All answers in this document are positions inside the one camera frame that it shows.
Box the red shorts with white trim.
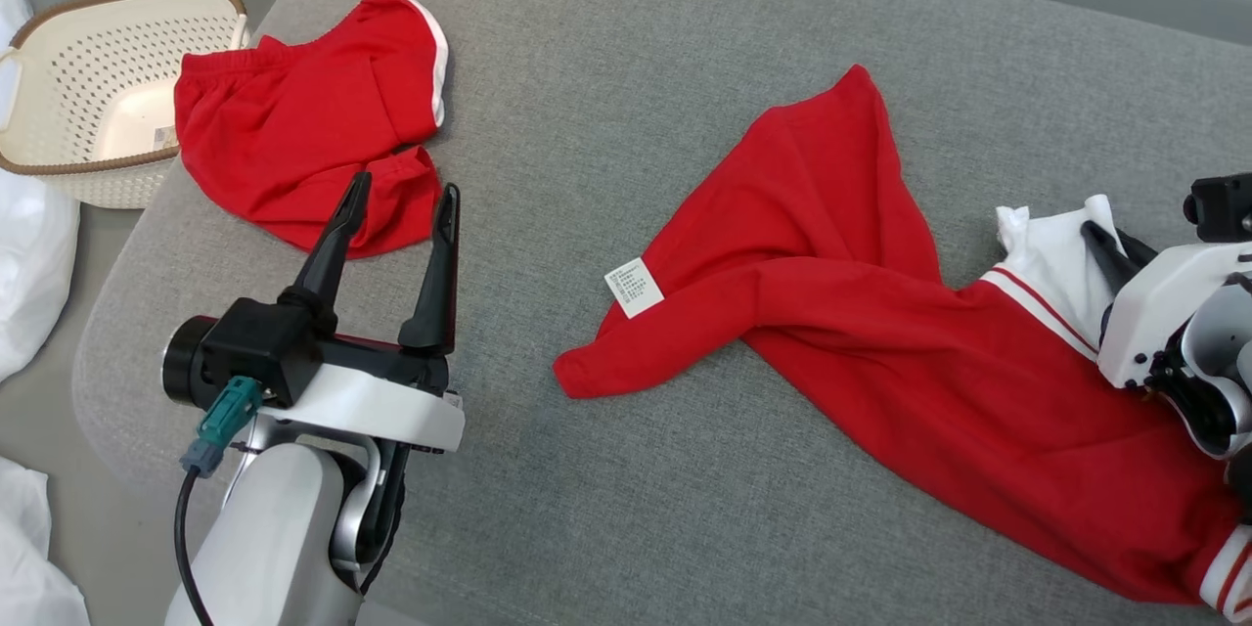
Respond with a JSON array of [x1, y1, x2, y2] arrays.
[[174, 0, 451, 260]]

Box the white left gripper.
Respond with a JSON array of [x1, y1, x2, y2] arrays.
[[279, 171, 466, 456]]

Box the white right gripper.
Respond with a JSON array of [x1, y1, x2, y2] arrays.
[[1081, 220, 1252, 392]]

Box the red basketball jersey white sleeves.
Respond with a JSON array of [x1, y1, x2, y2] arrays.
[[553, 66, 1252, 622]]

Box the black cable with teal connector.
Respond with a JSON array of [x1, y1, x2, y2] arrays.
[[174, 377, 263, 626]]

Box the white plastic bag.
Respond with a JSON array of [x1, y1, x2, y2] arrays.
[[0, 0, 82, 382]]

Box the white fabric bundle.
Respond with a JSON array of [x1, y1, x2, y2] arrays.
[[0, 458, 91, 626]]

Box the cream perforated laundry basket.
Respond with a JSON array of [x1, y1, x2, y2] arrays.
[[0, 0, 251, 211]]

